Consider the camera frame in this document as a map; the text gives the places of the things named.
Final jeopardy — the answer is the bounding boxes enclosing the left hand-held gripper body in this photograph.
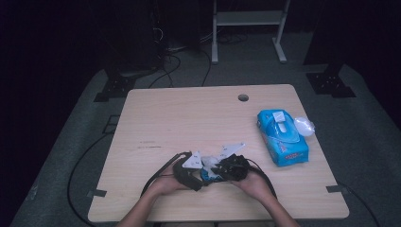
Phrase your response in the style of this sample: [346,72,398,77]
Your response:
[172,150,204,192]

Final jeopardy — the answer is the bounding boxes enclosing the bundle of black cables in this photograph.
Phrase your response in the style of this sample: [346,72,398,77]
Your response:
[147,26,213,90]

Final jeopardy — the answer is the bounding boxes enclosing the white metal table frame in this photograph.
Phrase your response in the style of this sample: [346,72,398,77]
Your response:
[211,0,291,65]

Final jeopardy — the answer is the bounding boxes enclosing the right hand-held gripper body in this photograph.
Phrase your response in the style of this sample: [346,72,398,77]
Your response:
[217,142,252,183]

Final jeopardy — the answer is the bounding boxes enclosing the black floor cable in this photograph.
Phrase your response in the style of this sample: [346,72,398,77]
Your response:
[66,131,115,227]
[337,182,383,227]

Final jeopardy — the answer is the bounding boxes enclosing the blue wet wipes pack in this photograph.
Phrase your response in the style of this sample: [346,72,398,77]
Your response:
[256,108,316,167]

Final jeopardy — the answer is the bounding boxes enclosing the white wet wipe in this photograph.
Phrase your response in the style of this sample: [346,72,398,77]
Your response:
[201,155,221,173]

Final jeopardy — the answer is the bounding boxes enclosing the black tape rectangle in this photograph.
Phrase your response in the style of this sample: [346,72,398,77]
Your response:
[101,114,121,135]

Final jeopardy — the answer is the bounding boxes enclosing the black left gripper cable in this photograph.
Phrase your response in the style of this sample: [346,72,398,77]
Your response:
[140,151,192,197]

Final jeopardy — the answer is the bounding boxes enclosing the person's left hand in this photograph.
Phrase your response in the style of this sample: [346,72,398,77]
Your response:
[148,166,190,197]

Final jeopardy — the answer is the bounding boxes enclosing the person's right hand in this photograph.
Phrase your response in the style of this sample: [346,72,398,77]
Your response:
[231,169,275,204]

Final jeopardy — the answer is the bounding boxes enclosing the black tape strip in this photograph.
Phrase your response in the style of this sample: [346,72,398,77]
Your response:
[87,188,108,199]
[325,184,348,194]

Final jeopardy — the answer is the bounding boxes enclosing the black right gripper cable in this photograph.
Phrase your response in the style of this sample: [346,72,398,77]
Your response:
[245,157,278,200]

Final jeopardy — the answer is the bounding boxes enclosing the black stand base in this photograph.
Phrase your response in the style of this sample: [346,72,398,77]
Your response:
[305,64,357,99]
[93,74,137,103]

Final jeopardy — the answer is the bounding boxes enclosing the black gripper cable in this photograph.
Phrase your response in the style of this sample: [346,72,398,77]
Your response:
[140,151,192,197]
[245,157,278,200]

